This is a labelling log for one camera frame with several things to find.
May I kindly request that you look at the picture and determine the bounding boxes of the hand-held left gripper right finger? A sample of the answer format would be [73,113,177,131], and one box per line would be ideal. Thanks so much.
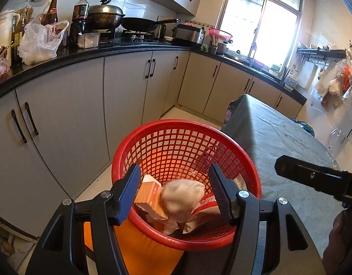
[208,163,327,275]

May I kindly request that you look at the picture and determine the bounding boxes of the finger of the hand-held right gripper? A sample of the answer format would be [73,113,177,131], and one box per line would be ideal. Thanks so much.
[275,155,349,199]

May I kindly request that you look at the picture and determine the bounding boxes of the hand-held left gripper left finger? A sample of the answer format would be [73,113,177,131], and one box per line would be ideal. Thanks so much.
[25,163,142,275]

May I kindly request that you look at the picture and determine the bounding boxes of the orange cardboard box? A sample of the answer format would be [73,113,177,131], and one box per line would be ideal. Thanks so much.
[134,175,169,221]

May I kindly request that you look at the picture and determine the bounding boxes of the red and white wrapper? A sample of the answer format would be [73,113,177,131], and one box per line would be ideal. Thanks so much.
[182,193,222,234]

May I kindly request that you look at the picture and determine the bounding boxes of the clear bag with pink scraps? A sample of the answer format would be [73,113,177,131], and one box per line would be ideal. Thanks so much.
[144,212,182,235]

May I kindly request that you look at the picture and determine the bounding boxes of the red plastic mesh basket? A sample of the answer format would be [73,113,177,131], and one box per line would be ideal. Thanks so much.
[111,119,262,253]

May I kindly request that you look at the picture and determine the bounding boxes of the person's right hand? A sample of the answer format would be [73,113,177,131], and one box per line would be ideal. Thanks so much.
[322,209,352,275]

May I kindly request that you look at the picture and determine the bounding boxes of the blue plastic bag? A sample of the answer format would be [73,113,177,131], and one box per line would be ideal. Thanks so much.
[292,117,315,134]

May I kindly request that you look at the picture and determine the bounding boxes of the orange plastic stool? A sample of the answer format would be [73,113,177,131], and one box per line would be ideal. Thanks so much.
[84,220,184,275]

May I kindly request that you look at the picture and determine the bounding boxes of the beige base cabinets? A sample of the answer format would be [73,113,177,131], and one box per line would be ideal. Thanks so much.
[0,50,306,238]

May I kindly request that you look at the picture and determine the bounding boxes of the hanging plastic bags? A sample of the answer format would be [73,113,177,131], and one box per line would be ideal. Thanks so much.
[315,46,352,109]

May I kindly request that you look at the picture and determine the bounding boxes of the glass pot lid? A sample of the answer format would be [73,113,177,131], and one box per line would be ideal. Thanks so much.
[230,50,248,63]

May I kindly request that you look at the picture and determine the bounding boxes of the chopstick holder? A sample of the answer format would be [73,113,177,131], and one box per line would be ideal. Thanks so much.
[209,36,221,54]

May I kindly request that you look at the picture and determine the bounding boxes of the kitchen window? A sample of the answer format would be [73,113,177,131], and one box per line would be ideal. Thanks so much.
[216,0,305,76]

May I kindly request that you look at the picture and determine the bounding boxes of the gas stove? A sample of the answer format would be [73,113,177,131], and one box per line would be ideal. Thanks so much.
[116,30,171,45]

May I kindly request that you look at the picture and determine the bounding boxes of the pink plastic basin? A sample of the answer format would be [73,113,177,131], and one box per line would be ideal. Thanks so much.
[208,28,233,41]

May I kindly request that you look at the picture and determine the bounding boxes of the silver rice cooker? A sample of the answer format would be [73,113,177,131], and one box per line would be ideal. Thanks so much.
[172,24,206,47]

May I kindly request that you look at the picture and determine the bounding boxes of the steel seasoning container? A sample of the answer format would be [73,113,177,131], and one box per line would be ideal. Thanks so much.
[78,32,100,49]

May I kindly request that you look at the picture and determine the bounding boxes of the black frying pan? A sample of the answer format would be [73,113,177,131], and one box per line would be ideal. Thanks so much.
[121,17,182,33]

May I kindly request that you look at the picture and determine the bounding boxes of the white plastic bag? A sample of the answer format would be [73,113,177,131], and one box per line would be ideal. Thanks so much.
[18,14,70,65]

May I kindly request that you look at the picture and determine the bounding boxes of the steel wok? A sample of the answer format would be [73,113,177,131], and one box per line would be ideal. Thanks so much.
[86,0,126,30]

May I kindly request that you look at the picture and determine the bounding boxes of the dark soy sauce bottle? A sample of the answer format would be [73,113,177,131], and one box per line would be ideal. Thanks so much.
[70,0,90,46]

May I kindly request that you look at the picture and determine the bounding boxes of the yellow oil bottle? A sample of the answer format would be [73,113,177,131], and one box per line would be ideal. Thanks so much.
[11,13,26,65]

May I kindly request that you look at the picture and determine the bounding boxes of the dark red bottle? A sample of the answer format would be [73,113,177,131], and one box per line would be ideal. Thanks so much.
[40,0,60,25]

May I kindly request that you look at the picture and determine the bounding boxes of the white electric kettle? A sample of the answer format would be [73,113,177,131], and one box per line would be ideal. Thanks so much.
[0,9,16,61]

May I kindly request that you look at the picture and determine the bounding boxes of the black wall dish rack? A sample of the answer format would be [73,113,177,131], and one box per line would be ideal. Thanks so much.
[296,47,347,63]

